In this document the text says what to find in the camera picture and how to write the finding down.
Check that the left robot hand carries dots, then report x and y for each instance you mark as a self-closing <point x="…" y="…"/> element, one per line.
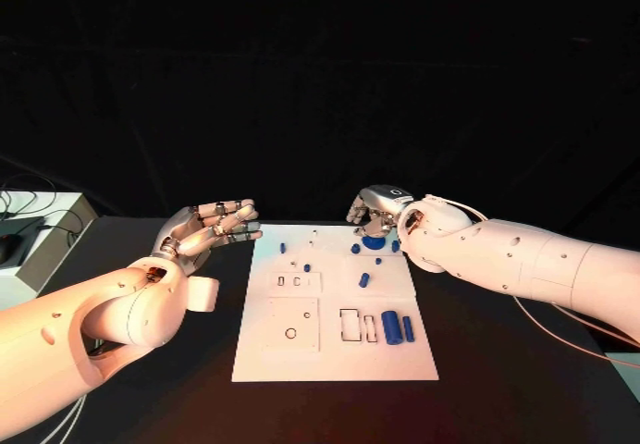
<point x="200" y="229"/>

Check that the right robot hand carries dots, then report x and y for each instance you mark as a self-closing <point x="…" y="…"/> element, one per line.
<point x="380" y="204"/>

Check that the blue gear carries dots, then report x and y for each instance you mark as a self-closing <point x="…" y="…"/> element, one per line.
<point x="374" y="242"/>

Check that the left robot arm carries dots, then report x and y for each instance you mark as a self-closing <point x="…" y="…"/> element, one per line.
<point x="60" y="333"/>

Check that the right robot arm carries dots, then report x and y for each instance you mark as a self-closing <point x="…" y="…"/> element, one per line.
<point x="525" y="256"/>

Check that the white task board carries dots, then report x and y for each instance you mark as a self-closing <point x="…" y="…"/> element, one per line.
<point x="331" y="312"/>

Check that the medium blue cylinder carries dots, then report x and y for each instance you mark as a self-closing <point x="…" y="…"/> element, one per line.
<point x="364" y="280"/>

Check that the white desk with laptop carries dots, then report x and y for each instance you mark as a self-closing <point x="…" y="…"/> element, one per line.
<point x="35" y="239"/>

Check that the large blue cylinder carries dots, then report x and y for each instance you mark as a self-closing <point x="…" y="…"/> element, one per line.
<point x="391" y="327"/>

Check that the thin long blue cylinder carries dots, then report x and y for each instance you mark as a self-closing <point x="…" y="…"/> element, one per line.
<point x="409" y="329"/>

